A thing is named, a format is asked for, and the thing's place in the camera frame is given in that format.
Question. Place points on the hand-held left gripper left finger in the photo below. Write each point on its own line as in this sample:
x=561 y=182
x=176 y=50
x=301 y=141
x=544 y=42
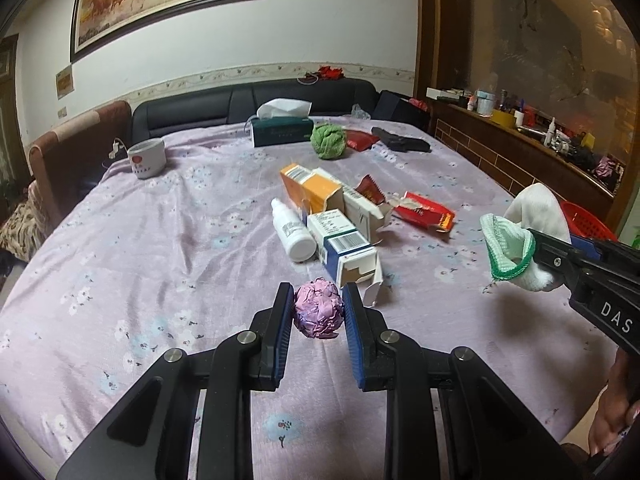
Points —
x=286 y=330

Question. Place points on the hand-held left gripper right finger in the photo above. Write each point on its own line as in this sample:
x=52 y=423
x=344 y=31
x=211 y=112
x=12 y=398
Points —
x=351 y=340

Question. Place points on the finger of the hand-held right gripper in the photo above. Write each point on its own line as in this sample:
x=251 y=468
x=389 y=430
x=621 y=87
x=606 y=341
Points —
x=582 y=245
x=555 y=256

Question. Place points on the red plastic basket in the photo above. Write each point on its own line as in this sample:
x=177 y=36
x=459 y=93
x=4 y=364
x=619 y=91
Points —
x=587 y=220

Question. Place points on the pink paper ball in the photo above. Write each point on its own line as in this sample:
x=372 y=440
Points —
x=319 y=309

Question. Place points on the white sock with green trim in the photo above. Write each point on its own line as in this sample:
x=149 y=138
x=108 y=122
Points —
x=537 y=205

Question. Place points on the white blue medicine box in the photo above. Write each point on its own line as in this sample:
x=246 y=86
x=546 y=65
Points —
x=345 y=247

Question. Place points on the white spray bottle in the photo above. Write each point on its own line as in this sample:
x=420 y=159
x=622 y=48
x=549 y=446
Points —
x=292 y=232

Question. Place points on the person's right hand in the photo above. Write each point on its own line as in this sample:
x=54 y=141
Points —
x=612 y=410

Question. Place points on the green bamboo plant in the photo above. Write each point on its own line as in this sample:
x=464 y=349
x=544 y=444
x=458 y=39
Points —
x=635 y=236

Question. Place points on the pink cloth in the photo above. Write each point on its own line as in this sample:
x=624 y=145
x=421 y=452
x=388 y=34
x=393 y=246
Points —
x=607 y=167

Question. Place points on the black bundle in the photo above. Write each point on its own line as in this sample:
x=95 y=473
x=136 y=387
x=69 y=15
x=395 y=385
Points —
x=580 y=152

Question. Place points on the white dropper bottle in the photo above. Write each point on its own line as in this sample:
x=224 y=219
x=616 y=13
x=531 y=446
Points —
x=550 y=130

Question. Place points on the wooden brick-pattern counter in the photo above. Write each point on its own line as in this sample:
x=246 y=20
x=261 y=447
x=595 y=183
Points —
x=490 y=150

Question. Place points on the white cardboard box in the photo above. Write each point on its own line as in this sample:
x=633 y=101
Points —
x=360 y=210

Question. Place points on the purple floral tablecloth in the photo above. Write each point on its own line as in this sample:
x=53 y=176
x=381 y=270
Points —
x=175 y=260

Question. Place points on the torn red cardboard box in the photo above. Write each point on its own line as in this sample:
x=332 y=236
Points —
x=425 y=212

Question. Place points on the small white cup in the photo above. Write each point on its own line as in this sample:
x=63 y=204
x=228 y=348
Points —
x=520 y=118

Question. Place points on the orange cardboard box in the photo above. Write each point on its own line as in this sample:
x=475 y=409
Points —
x=320 y=187

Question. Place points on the yellow box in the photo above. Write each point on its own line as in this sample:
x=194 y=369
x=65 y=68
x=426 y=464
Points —
x=502 y=117

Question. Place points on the dark red snack packet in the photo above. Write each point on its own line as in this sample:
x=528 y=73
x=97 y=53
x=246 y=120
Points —
x=371 y=189

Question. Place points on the white blue tub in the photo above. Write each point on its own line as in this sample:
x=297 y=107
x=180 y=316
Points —
x=484 y=102

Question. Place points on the black toy pistol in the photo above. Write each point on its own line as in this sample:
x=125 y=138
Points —
x=405 y=142

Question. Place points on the green balled cloth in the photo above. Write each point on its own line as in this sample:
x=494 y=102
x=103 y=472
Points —
x=328 y=140

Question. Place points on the stack of flat boxes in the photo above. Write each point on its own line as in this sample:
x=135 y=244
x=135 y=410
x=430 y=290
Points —
x=445 y=92

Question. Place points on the dark green tissue box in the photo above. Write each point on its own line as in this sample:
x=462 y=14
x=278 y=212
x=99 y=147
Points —
x=280 y=132

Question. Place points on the red pouch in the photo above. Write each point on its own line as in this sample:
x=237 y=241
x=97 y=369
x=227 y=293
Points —
x=361 y=140

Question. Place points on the etched glass partition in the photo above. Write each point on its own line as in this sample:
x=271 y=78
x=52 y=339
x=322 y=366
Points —
x=540 y=35

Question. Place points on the black bag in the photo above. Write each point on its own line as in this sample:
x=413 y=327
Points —
x=397 y=107

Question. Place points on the white cup with red logo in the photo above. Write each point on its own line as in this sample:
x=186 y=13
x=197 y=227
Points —
x=147 y=157

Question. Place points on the clear plastic bag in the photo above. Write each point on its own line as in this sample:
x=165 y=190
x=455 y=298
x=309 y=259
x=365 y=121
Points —
x=360 y=111

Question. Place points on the black leather sofa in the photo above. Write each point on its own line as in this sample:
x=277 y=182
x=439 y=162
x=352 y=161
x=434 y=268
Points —
x=200 y=107

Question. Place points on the white charger plug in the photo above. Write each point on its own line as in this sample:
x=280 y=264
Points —
x=116 y=149

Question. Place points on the red cloth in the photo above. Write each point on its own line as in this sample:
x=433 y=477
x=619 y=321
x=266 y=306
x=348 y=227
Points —
x=331 y=72

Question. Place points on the brown armchair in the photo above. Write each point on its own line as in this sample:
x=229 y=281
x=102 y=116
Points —
x=75 y=150

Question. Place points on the wall socket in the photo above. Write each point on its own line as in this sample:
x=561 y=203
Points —
x=62 y=113

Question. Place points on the yellow wall notice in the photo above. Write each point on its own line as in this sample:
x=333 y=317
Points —
x=64 y=82

